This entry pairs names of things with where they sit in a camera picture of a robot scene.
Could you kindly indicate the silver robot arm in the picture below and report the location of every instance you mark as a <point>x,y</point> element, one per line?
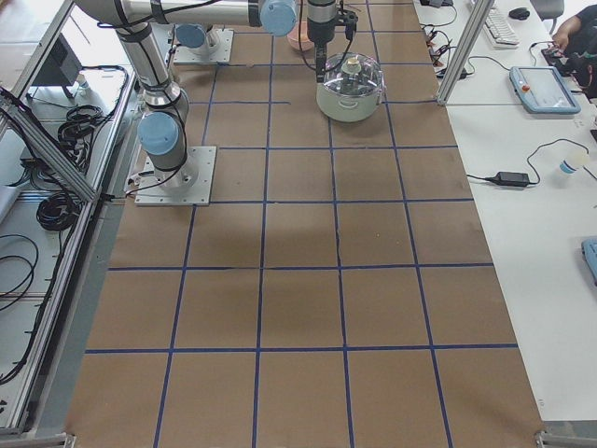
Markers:
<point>197,37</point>
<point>162,132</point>

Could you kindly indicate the paper cup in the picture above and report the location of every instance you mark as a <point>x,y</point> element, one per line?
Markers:
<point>574,162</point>

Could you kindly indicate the white keyboard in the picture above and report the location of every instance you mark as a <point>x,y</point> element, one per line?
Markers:
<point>499,31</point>

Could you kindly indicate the glass pot lid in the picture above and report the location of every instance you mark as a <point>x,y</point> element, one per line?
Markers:
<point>353,75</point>

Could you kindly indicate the pale green cooking pot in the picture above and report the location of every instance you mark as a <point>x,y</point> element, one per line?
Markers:
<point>347,109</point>

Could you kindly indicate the blue teach pendant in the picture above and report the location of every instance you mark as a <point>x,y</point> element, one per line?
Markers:
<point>542,90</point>

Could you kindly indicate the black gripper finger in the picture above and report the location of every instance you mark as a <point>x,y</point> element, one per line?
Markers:
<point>320,62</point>

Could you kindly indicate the black power adapter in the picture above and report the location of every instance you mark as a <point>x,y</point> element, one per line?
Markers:
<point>512,179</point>

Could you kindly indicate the pink bowl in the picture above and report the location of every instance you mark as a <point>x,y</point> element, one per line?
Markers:
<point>298,37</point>

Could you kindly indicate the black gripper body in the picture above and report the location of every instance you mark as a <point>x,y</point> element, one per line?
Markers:
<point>319,24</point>

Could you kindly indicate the aluminium frame post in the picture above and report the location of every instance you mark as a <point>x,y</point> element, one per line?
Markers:
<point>467,40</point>

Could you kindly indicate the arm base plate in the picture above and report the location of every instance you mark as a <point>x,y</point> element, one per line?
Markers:
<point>221,55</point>
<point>192,184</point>

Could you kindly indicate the brown paper table mat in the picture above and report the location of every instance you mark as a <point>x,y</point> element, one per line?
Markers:
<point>338,291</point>

